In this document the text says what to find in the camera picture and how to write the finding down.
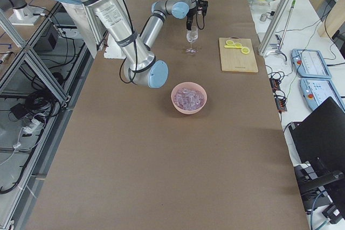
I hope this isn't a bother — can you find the lemon slice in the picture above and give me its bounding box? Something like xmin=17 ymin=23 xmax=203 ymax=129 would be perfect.
xmin=241 ymin=47 xmax=250 ymax=54
xmin=226 ymin=40 xmax=234 ymax=46
xmin=233 ymin=42 xmax=243 ymax=48

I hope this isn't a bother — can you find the lemon slice middle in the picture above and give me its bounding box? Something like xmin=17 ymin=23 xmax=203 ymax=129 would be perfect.
xmin=233 ymin=42 xmax=243 ymax=48

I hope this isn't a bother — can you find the aluminium frame post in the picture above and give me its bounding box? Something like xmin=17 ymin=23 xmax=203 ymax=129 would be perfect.
xmin=258 ymin=0 xmax=293 ymax=56

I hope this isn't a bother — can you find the pink plastic bowl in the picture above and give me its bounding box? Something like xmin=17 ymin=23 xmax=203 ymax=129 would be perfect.
xmin=171 ymin=82 xmax=208 ymax=115

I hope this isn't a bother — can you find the clear wine glass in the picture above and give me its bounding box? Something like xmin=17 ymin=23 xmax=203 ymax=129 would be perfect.
xmin=186 ymin=26 xmax=198 ymax=54

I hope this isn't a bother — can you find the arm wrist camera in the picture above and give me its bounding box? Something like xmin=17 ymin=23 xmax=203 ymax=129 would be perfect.
xmin=197 ymin=0 xmax=209 ymax=17

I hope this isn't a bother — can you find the blue teach pendant near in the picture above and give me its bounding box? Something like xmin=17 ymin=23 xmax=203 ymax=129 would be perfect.
xmin=299 ymin=78 xmax=344 ymax=111

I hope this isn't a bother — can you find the yellow plastic knife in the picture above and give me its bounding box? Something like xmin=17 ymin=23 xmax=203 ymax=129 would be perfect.
xmin=224 ymin=45 xmax=250 ymax=53

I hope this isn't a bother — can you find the blue teach pendant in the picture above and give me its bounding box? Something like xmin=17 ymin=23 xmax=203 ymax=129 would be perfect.
xmin=291 ymin=48 xmax=332 ymax=79
xmin=299 ymin=78 xmax=344 ymax=111

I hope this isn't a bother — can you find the blue teach pendant far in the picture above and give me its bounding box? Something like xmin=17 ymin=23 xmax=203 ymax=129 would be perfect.
xmin=291 ymin=48 xmax=332 ymax=79

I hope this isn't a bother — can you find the bamboo cutting board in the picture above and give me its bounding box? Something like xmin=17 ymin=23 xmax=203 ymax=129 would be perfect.
xmin=218 ymin=38 xmax=258 ymax=73

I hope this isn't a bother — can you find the lemon slice far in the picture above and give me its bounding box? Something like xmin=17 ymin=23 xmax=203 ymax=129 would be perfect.
xmin=241 ymin=47 xmax=250 ymax=54

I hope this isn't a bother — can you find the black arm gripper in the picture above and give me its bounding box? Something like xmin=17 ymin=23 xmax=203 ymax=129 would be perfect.
xmin=186 ymin=7 xmax=197 ymax=31

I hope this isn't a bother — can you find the pile of clear ice cubes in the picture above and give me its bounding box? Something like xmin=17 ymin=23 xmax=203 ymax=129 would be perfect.
xmin=173 ymin=88 xmax=205 ymax=111

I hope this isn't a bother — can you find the lemon slice near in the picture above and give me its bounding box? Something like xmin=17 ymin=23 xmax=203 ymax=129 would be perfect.
xmin=226 ymin=40 xmax=234 ymax=46

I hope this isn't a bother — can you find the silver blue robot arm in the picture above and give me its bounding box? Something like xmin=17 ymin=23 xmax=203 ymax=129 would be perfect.
xmin=54 ymin=0 xmax=197 ymax=88

